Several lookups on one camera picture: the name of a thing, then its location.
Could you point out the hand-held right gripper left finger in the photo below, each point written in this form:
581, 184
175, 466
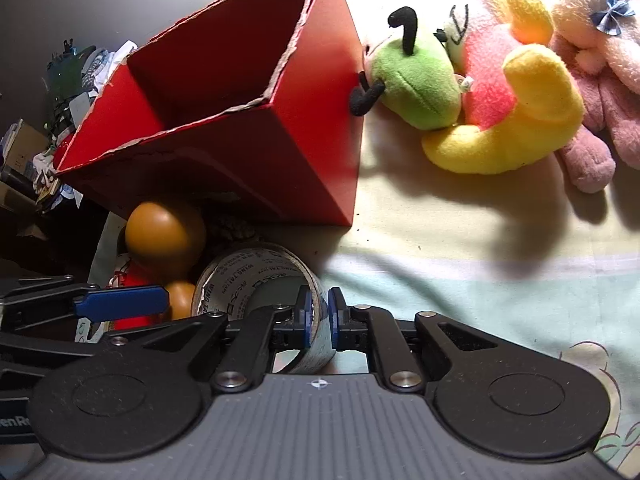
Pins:
303, 322

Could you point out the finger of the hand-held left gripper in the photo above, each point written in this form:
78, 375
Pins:
120, 303

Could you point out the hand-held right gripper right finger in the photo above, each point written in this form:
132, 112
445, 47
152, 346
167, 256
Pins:
336, 320

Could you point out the printed tape roll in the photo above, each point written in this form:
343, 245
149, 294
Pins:
235, 280

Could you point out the brown gourd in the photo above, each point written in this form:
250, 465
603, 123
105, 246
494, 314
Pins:
165, 235

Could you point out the brown pine cone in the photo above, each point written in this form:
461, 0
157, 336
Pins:
235, 227

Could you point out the red cardboard box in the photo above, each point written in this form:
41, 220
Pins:
300, 160

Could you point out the green bag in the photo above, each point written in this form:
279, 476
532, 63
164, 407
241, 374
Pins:
65, 75

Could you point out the white crumpled cloth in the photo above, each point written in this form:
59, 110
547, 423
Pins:
115, 57

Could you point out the green plush toy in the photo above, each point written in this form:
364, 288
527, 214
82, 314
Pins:
415, 80

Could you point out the yellow pink plush toy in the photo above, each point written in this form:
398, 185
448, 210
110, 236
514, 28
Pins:
530, 110

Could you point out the pink plush rabbit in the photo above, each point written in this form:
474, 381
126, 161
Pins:
600, 95

